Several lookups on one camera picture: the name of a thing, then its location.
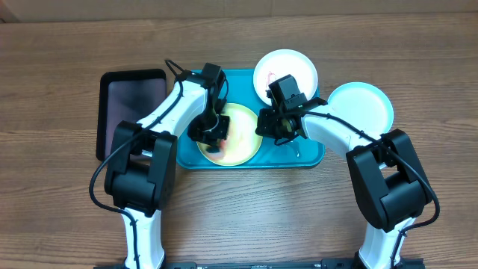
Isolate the green and orange sponge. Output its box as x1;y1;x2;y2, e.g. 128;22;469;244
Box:
206;139;228;154

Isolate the yellow-green plate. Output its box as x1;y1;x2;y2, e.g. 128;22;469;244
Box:
197;103;262;167

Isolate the light blue plate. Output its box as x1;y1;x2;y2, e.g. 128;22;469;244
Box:
328;82;394;135

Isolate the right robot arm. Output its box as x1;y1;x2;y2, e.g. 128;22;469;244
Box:
256;96;438;268

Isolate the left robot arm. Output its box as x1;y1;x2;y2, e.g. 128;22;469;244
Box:
101;60;229;268

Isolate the teal plastic tray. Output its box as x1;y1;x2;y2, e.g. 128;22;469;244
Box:
177;69;326;170

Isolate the black rectangular tray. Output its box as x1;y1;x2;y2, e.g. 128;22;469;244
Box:
96;69;167;161

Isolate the white plate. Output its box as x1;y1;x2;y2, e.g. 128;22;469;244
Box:
252;49;318;106

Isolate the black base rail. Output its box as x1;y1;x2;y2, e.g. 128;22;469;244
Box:
93;258;426;269

